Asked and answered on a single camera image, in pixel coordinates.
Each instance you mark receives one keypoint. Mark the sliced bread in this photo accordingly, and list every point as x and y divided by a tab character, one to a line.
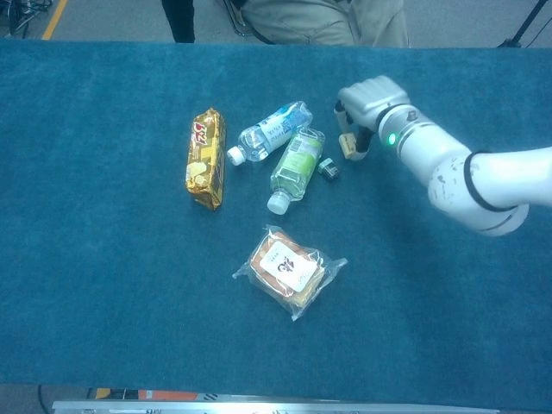
284	267

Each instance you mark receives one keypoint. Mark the person's black trouser leg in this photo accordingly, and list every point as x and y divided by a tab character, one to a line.
179	19

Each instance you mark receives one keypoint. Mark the metal chair frame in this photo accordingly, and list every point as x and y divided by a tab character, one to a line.
237	21

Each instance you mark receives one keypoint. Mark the person in beige trousers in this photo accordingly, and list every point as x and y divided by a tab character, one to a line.
310	21

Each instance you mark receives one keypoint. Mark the aluminium profile rail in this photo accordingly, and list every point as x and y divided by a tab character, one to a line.
259	407

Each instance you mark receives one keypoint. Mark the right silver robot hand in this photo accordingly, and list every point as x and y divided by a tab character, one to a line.
373	97

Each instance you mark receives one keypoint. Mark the yellow eraser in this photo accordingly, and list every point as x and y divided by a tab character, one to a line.
347	146

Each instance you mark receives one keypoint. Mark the gold foil biscuit packet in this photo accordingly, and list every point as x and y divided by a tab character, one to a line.
206	159

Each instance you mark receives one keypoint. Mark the small grey pencil sharpener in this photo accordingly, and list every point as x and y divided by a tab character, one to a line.
329	169

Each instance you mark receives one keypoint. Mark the clear bottle green label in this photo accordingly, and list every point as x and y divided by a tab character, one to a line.
297	166

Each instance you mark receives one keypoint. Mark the teal table cloth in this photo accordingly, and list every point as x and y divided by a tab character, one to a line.
86	259

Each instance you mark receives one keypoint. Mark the clear water bottle blue label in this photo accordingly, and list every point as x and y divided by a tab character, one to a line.
267	136

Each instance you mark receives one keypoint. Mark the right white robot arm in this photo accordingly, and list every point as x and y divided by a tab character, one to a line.
444	159

